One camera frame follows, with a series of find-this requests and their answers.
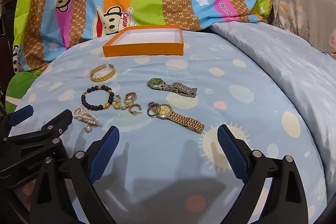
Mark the green plush cushion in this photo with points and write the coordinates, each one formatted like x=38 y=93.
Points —
x=18 y=87

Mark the orange cardboard box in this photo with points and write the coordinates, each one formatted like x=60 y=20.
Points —
x=147 y=41

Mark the dark chair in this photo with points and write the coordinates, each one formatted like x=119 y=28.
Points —
x=5 y=69

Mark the blue dotted bedsheet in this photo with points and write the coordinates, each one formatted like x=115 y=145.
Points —
x=170 y=161

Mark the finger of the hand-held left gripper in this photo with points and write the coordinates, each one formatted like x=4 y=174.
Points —
x=24 y=111
x=56 y=121

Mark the light blue pillow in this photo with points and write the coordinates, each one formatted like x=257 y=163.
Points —
x=288 y=64

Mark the silver wristwatch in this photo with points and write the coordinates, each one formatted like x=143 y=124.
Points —
x=172 y=87

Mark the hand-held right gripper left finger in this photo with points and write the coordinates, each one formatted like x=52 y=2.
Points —
x=104 y=154

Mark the gold wristwatch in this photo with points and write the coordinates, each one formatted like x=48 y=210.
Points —
x=181 y=117

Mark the gold hoop earring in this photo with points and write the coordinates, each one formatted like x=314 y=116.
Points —
x=132 y=109

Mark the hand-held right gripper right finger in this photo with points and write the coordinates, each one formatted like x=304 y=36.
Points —
x=231 y=151

